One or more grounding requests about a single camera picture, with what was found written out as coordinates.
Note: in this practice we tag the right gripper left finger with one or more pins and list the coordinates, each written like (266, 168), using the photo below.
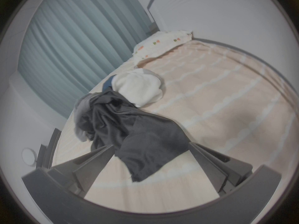
(88, 167)

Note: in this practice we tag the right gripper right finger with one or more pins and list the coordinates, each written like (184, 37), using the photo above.
(217, 167)

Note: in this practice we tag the black T-shirt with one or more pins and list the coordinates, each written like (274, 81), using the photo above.
(154, 148)

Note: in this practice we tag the bed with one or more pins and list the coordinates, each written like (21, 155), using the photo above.
(222, 90)

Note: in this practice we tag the grey garment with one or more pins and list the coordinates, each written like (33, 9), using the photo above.
(83, 111)

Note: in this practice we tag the round white mirror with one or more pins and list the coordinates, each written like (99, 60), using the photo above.
(28, 156)

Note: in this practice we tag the dark blue garment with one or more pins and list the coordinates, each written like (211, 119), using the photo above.
(108, 83)

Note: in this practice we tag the large white garment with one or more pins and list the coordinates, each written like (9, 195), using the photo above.
(137, 87)

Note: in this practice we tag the blue-green curtain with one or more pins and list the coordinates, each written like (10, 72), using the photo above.
(70, 43)

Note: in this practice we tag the white printed pillow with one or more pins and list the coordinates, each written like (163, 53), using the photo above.
(161, 43)

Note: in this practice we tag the grey bedside table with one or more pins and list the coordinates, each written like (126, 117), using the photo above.
(152, 29)

